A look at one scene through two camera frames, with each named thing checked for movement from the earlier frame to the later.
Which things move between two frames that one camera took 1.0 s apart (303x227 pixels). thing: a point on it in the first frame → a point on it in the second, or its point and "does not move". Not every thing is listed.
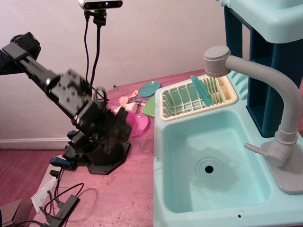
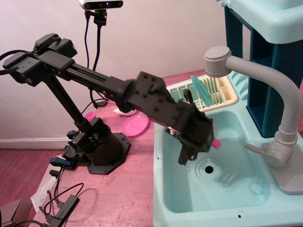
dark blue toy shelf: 266,97 does not move
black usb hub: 60,218 does not move
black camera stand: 100,18 does not move
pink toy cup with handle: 131,119 → 216,143
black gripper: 109,125 → 149,96
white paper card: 37,199 does not move
